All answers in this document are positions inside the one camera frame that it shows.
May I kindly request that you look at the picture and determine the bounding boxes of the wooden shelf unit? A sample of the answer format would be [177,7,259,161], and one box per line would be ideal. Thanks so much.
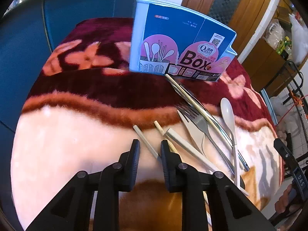
[237,0,304,97]

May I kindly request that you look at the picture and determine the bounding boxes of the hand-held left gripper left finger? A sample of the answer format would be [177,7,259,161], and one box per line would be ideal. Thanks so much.
[25,139,140,231]

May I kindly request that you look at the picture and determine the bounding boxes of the green bottles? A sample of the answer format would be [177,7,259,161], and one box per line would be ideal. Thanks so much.
[277,36,293,59]

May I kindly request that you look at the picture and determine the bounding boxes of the beige plastic knife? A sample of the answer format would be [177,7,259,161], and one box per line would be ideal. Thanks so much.
[177,110,206,156]

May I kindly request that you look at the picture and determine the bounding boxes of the black wire rack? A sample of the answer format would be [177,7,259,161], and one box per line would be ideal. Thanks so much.
[272,60,308,174]

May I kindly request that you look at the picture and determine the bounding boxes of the metal fork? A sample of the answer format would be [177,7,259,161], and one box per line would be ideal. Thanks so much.
[177,102,236,176]

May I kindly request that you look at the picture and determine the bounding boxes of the person's right hand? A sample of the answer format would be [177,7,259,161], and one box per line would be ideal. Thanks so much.
[275,185,305,220]

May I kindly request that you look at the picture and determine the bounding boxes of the beige plastic utensil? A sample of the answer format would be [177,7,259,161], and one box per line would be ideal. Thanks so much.
[166,128,249,196]

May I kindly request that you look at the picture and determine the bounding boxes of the white plastic bag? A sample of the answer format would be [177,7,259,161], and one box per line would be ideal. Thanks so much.
[289,12,308,65]

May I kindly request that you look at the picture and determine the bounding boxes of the long beige chopstick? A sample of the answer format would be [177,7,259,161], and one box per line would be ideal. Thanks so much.
[165,74,233,147]

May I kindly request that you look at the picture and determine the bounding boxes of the dark red floral blanket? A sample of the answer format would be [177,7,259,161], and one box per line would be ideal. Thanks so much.
[11,17,282,231]

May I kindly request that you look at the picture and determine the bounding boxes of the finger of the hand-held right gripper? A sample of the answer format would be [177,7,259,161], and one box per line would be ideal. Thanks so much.
[274,138,296,174]

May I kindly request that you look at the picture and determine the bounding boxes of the beige plastic spoon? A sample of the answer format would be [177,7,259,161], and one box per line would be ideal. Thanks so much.
[220,97,241,189]

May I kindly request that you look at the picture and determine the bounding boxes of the clear plastic bag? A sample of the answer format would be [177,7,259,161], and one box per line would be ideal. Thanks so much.
[265,19,287,51]

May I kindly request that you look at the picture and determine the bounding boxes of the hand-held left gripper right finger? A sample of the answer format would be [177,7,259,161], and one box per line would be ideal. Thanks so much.
[160,140,277,231]

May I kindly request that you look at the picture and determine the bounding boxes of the blue utensil holder box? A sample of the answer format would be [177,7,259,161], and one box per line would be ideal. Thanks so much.
[129,0,237,83]

